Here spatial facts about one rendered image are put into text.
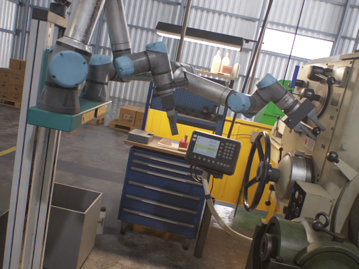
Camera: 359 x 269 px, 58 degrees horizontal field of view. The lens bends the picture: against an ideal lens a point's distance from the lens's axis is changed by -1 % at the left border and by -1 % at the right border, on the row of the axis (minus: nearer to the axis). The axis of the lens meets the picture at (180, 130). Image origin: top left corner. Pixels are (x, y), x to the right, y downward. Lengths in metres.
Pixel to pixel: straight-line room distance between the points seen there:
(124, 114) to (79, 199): 5.30
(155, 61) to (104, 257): 2.17
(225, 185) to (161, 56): 3.22
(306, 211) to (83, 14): 1.01
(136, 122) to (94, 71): 6.31
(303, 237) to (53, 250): 2.00
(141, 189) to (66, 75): 2.18
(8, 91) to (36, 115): 7.88
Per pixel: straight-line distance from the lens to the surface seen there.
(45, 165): 1.76
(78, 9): 1.12
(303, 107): 1.39
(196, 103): 3.38
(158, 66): 1.18
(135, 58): 1.15
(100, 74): 1.70
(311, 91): 1.57
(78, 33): 1.10
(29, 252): 1.95
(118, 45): 1.27
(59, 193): 2.93
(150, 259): 3.09
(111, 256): 3.05
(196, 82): 1.34
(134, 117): 7.97
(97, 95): 1.70
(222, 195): 4.29
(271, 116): 5.49
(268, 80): 1.34
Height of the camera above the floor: 1.65
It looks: 10 degrees down
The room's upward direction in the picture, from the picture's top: 12 degrees clockwise
